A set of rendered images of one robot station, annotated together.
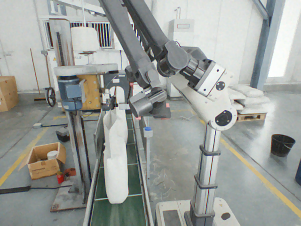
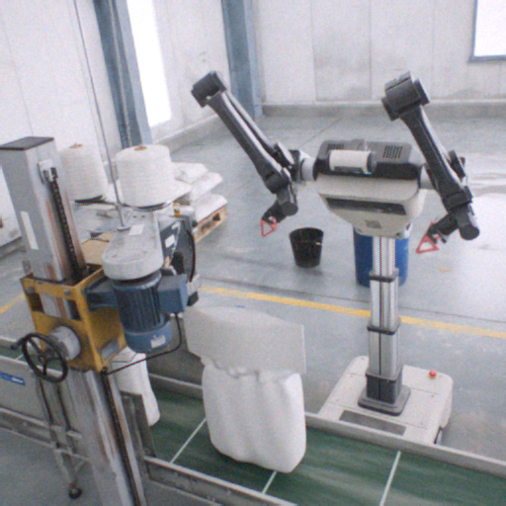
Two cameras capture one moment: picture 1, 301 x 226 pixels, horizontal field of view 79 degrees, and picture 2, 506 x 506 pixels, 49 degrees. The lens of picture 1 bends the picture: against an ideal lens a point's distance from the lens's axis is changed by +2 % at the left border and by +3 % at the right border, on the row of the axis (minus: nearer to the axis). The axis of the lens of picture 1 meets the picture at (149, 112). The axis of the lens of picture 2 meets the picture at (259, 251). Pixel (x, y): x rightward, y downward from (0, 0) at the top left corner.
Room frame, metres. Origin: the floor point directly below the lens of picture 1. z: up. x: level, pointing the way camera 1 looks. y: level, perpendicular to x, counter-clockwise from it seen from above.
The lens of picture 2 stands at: (0.14, 1.61, 2.07)
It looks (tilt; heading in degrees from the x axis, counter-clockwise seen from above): 25 degrees down; 307
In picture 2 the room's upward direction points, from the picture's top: 6 degrees counter-clockwise
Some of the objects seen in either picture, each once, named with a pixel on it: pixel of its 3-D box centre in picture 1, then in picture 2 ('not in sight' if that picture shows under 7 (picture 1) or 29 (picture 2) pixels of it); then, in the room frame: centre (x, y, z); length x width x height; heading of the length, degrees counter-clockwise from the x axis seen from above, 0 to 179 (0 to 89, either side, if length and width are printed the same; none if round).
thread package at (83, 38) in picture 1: (83, 39); (145, 175); (1.41, 0.47, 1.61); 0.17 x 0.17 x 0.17
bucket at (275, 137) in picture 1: (281, 146); (306, 248); (2.38, -1.98, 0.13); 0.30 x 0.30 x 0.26
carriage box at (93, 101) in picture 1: (81, 90); (93, 301); (1.62, 0.63, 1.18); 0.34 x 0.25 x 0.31; 99
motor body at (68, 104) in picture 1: (71, 94); (143, 310); (1.38, 0.62, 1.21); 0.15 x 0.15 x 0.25
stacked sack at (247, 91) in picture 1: (246, 90); (171, 172); (4.06, -2.21, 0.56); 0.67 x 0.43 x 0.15; 9
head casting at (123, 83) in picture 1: (119, 84); (143, 251); (1.71, 0.29, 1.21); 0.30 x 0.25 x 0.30; 9
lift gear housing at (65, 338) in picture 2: (59, 96); (61, 344); (1.57, 0.81, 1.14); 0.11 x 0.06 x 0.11; 9
